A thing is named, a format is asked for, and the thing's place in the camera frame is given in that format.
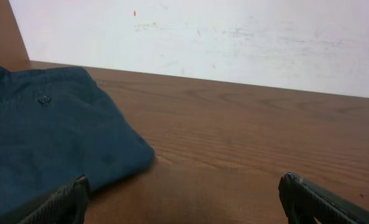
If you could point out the folded navy blue shorts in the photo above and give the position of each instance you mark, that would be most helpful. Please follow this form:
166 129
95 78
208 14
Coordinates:
57 124

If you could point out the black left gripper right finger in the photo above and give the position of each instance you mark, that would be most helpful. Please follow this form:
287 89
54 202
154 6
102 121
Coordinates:
305 202

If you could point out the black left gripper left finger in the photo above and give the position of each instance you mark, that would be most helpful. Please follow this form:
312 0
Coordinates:
65 205

